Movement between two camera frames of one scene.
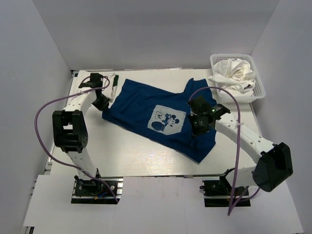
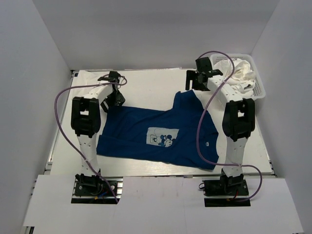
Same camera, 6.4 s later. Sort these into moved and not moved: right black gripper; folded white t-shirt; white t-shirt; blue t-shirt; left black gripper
Moved: blue t-shirt; right black gripper; left black gripper
Not moved: white t-shirt; folded white t-shirt
